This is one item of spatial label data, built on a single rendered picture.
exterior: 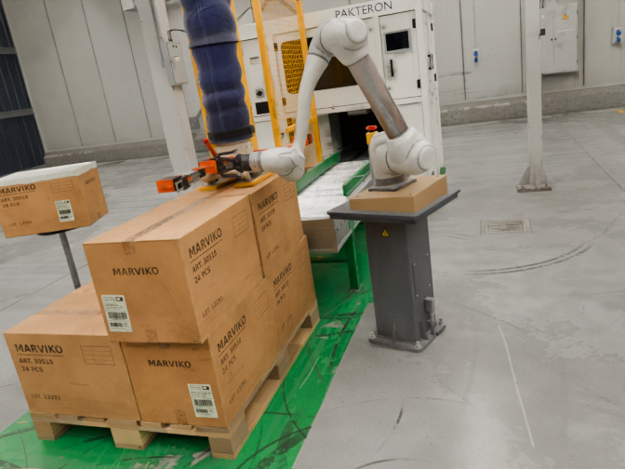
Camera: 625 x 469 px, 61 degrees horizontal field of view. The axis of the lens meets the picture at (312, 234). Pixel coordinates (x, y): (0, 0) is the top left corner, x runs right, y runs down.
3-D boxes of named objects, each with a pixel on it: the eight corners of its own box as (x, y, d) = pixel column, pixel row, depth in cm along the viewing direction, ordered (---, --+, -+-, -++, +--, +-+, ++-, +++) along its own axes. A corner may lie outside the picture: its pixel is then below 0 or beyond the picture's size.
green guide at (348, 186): (382, 155, 518) (381, 146, 515) (392, 154, 515) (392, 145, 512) (343, 196, 374) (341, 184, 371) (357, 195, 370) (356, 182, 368)
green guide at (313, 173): (330, 160, 535) (329, 152, 533) (340, 159, 532) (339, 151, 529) (273, 201, 391) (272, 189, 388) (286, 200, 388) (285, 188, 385)
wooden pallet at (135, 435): (176, 318, 349) (171, 299, 345) (320, 319, 317) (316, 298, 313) (38, 439, 241) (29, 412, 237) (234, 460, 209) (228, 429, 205)
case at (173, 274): (187, 280, 255) (169, 200, 244) (263, 278, 243) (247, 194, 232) (109, 342, 201) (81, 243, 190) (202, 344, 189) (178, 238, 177)
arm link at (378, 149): (393, 169, 271) (386, 127, 265) (416, 171, 255) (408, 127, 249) (367, 179, 265) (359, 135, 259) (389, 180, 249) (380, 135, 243)
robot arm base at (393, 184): (422, 178, 263) (420, 167, 262) (395, 192, 250) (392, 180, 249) (394, 179, 277) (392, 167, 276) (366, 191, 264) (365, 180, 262)
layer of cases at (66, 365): (171, 299, 345) (158, 241, 334) (316, 298, 313) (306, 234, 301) (30, 412, 237) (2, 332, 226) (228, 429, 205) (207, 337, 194)
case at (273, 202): (239, 239, 311) (227, 172, 299) (303, 235, 298) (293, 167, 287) (190, 279, 256) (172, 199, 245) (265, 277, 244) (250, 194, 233)
